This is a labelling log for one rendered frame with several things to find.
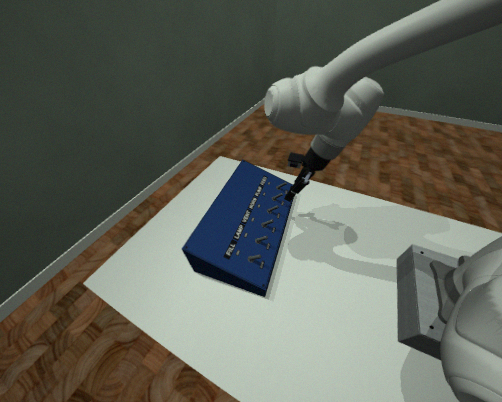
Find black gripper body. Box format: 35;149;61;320
302;147;331;178

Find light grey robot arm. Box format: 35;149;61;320
264;0;502;402

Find blue switch panel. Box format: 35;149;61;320
182;159;294;297

